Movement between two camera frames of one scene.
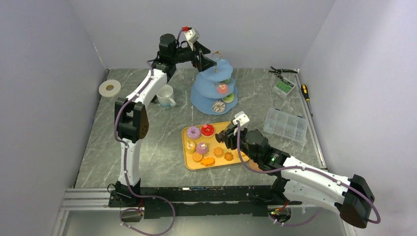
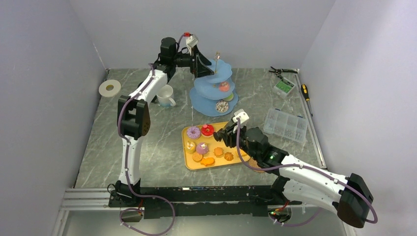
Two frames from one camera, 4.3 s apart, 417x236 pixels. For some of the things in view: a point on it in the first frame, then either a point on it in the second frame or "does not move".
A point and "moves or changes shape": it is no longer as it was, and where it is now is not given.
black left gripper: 204,63 -> 198,67
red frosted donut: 207,130 does not move
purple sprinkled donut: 193,132 does not move
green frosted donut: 228,98 does not move
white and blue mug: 163,96 does not move
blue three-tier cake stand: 204,92 moves or changes shape
